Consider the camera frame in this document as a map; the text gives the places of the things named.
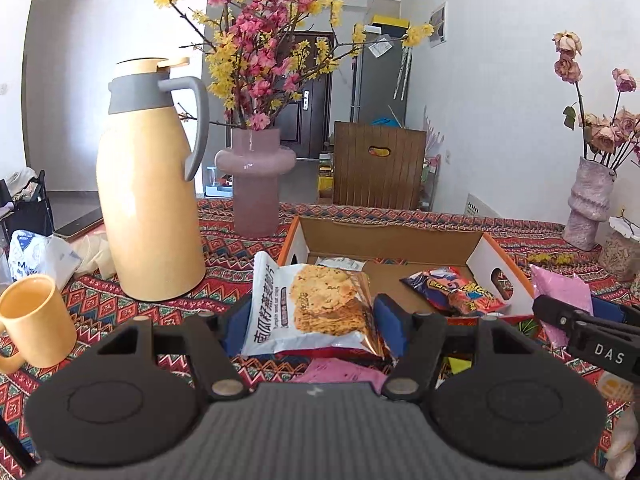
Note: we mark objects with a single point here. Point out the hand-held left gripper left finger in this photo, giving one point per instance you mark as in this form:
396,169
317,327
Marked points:
235,327

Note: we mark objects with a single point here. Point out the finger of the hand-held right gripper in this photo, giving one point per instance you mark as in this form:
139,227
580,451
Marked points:
607,308
557,315

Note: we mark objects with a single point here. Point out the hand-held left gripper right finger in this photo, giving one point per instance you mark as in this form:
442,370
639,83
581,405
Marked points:
392,327

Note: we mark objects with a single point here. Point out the pink snack packet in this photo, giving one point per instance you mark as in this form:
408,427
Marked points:
560,282
345,372

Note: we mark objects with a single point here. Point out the large red blue snack bag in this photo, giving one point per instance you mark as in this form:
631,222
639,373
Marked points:
450,290

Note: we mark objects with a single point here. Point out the green snack packet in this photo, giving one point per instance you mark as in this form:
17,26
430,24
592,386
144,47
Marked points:
460,366

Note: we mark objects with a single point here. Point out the white cracker packet clear window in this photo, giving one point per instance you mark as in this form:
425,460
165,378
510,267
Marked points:
310,305

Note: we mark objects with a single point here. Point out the white snack packet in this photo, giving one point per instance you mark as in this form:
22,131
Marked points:
340,263

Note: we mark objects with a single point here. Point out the red cardboard box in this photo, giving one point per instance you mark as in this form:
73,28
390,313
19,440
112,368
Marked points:
400,240

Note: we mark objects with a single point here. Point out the person's right hand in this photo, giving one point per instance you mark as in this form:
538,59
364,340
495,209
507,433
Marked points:
625,447

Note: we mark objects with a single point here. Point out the glass jar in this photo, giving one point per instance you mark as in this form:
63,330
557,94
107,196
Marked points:
620,255

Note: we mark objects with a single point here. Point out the fallen yellow petals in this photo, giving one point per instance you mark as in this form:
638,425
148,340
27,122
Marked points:
552,259

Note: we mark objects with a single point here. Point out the pink ceramic vase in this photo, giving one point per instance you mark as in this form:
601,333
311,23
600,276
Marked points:
590,205

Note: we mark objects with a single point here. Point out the pink glass vase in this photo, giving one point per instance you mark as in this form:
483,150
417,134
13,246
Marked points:
255,185

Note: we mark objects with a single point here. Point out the storage trolley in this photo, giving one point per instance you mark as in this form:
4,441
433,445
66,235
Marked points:
430,180

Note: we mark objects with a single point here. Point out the cream cloth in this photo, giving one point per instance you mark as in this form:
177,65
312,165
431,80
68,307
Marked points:
95,255

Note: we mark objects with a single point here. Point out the wooden chair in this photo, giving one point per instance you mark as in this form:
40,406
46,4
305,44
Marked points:
380,170

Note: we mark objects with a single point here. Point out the yellow carton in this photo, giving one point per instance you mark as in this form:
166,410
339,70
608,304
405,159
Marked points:
326,180

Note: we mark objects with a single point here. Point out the dried pink roses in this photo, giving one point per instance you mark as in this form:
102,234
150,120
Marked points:
607,132

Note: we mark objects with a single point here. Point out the yellow mug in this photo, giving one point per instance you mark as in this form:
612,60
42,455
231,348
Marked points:
32,320

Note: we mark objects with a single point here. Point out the white plastic bag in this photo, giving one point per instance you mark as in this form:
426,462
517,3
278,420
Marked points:
40,260

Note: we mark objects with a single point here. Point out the dark brown door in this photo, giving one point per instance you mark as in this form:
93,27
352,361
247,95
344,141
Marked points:
315,125

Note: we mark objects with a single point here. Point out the grey refrigerator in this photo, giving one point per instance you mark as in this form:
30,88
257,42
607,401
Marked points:
375,90

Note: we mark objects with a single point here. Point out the white folded umbrella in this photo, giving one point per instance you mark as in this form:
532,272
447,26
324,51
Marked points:
404,72

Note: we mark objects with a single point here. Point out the white paper sheet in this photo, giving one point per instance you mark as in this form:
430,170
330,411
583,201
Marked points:
380,47

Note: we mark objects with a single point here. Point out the pink and yellow blossom branches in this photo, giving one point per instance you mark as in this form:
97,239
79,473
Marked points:
270,35

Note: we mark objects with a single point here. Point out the black cart frame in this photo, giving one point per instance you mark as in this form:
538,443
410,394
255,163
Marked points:
35,205

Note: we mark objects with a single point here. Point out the wall poster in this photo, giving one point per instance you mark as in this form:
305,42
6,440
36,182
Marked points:
438,25

